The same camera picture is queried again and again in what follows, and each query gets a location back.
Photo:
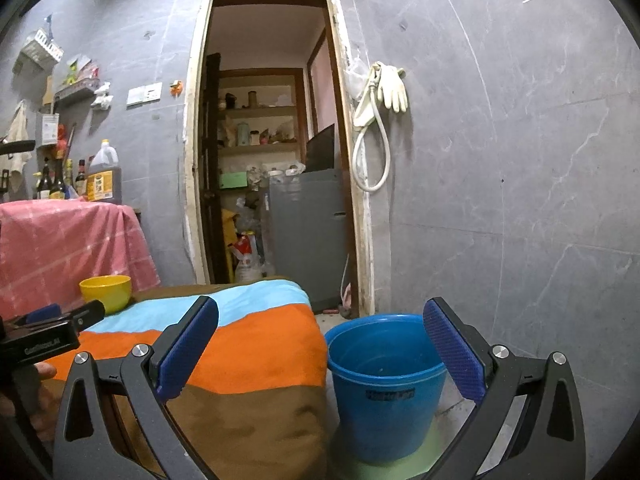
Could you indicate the wooden storage shelf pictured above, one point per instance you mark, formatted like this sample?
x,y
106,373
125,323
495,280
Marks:
x,y
263,118

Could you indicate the hanging beige towel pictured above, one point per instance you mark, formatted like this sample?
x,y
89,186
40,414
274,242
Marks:
x,y
15,138

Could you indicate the white wall switch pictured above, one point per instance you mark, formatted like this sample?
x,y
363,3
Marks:
x,y
144,94

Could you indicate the wall spice shelf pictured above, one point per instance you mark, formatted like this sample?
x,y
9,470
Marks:
x,y
82,79

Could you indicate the green box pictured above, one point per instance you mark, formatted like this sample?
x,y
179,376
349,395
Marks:
x,y
231,180

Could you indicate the red white sack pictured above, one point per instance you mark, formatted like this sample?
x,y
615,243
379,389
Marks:
x,y
244,250

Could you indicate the white rubber gloves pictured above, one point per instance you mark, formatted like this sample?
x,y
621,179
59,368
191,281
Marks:
x,y
388,88

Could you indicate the striped blue orange cloth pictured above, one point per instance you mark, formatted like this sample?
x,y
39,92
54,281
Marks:
x,y
254,406

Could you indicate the person's left hand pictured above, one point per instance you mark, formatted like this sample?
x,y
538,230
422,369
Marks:
x,y
41,403

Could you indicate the grey metal cabinet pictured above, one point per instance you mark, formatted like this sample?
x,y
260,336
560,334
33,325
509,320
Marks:
x,y
305,229

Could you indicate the pink checked cloth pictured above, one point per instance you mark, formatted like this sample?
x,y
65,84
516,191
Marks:
x,y
49,246

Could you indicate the black monitor screen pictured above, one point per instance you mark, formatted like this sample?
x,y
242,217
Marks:
x,y
320,150

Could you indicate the blue plastic bucket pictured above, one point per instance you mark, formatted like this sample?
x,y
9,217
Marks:
x,y
387,379

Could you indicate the dark sauce bottle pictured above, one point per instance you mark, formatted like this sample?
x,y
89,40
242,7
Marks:
x,y
44,185

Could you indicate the yellow plastic bowl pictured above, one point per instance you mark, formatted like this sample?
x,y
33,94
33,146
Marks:
x,y
113,291

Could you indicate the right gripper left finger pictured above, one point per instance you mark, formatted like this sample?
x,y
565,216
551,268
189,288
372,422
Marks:
x,y
91,441

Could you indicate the large oil jug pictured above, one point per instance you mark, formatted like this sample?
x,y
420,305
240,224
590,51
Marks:
x,y
104,178

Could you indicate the black pan handle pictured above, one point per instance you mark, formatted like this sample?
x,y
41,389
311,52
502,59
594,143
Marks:
x,y
16,147

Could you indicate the white wall basket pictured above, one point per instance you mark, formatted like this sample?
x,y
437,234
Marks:
x,y
41,50

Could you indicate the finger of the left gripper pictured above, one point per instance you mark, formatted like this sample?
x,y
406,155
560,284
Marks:
x,y
43,314
86,315

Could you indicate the orange wall hook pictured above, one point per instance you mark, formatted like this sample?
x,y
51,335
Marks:
x,y
176,88

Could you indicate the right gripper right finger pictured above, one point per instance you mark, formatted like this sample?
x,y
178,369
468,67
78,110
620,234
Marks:
x,y
526,422

